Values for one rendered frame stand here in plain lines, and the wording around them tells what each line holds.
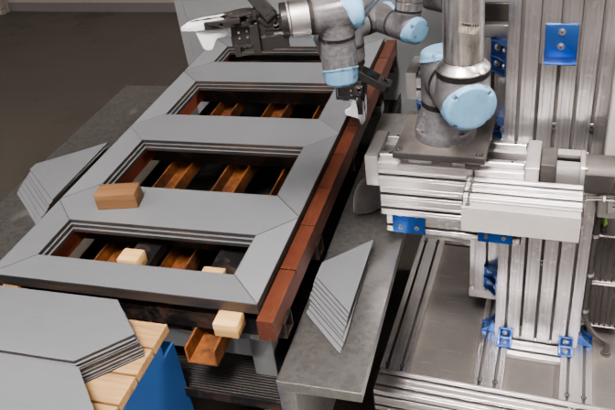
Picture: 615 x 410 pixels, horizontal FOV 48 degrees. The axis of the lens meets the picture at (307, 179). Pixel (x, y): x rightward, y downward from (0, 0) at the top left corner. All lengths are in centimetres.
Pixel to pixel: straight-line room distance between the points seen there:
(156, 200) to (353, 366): 75
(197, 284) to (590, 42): 109
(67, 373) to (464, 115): 100
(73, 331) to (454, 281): 141
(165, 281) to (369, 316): 51
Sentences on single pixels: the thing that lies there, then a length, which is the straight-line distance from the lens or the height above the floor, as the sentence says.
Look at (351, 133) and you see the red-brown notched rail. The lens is 223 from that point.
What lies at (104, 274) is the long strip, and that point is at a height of 85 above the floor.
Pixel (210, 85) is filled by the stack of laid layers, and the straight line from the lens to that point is 269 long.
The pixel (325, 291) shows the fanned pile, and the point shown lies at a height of 72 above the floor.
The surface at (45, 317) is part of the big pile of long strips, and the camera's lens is 175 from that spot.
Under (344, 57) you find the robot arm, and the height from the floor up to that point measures 135.
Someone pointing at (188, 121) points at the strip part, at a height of 85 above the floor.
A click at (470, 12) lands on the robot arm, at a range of 146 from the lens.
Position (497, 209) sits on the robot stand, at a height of 95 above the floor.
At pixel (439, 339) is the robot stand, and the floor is 21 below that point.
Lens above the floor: 192
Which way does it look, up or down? 33 degrees down
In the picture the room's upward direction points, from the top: 8 degrees counter-clockwise
